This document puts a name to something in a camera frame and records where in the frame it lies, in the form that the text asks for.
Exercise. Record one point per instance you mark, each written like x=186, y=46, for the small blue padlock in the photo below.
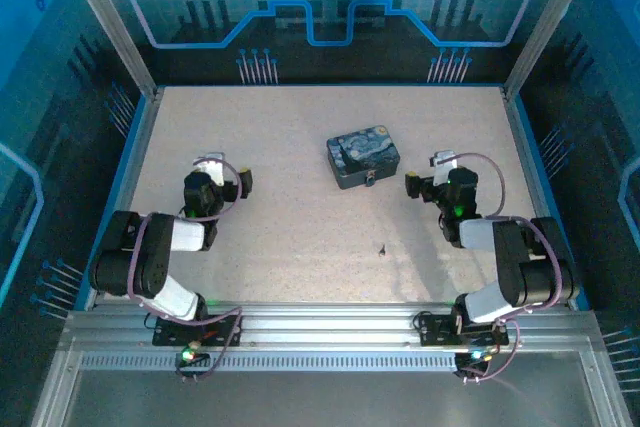
x=371, y=180

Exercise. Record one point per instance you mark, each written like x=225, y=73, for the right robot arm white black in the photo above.
x=510, y=257

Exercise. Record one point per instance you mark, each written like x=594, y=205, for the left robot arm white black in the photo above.
x=160, y=267

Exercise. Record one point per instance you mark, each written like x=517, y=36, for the starry night print tin box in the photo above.
x=365, y=147

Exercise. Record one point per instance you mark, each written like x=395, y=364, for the small LED circuit board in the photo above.
x=477, y=355
x=190, y=355

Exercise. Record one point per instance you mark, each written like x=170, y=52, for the grey metal panel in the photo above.
x=325, y=402

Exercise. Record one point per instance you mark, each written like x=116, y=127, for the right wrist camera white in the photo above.
x=444, y=172

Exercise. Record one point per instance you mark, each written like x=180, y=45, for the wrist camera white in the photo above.
x=444, y=172
x=216, y=172

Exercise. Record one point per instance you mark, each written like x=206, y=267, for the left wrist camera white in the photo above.
x=216, y=172

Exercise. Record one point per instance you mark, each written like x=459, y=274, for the aluminium table side rail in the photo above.
x=135, y=167
x=525, y=147

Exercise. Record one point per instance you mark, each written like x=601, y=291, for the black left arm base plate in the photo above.
x=220, y=329

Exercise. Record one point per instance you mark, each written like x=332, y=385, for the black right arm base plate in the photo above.
x=435, y=329

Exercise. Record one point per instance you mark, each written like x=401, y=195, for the aluminium mounting rail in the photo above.
x=325, y=327

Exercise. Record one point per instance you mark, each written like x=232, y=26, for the aluminium frame post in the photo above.
x=110, y=22
x=550, y=22

